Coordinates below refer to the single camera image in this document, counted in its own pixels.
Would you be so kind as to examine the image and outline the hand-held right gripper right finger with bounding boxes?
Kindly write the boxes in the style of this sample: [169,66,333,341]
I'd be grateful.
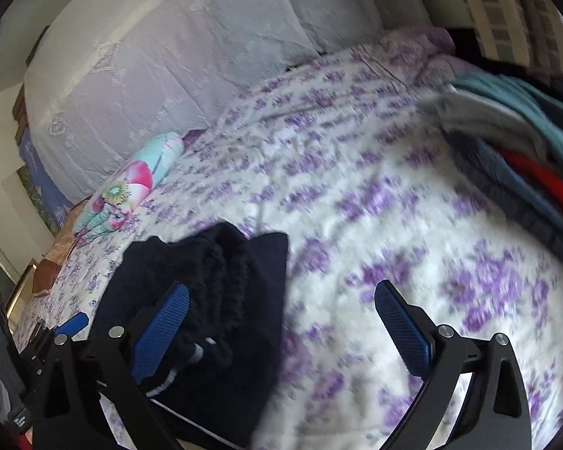
[374,280,533,450]

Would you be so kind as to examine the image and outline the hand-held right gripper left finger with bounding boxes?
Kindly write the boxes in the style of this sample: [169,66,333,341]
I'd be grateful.
[32,282,191,450]

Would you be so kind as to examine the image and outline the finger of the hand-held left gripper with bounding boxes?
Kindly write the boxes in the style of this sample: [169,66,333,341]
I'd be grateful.
[28,312,91,362]

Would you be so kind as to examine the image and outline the dark navy pants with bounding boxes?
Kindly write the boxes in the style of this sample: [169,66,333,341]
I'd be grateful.
[94,221,289,448]

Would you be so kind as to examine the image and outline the brown wooden furniture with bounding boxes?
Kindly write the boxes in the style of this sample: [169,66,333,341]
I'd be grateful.
[5,243,78,320]

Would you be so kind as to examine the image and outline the colourful floral pillow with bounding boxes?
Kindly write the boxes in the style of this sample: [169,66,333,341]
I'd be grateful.
[72,131,186,247]

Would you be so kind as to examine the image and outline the blue mattress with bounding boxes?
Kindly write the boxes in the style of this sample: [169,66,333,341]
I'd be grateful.
[16,126,74,236]

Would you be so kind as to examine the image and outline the purple floral bedsheet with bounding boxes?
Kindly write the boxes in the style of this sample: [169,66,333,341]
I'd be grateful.
[16,25,563,450]

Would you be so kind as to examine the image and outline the pile of folded clothes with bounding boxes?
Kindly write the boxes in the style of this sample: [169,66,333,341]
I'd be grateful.
[443,130,563,268]

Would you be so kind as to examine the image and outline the maroon cloth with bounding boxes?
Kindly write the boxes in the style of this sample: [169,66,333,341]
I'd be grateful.
[182,129,208,149]

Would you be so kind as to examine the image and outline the red garment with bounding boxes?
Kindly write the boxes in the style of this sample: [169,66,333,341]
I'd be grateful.
[497,147,563,226]

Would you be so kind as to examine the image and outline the wooden headboard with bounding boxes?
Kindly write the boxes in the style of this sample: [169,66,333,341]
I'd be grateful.
[12,89,30,144]

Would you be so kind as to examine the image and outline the light grey garment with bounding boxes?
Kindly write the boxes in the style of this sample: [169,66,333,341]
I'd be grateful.
[422,91,549,151]

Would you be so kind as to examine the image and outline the teal garment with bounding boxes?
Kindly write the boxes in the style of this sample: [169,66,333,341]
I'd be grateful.
[453,72,563,198]

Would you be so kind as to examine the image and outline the black garment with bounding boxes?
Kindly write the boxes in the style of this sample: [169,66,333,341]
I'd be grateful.
[448,27,563,118]

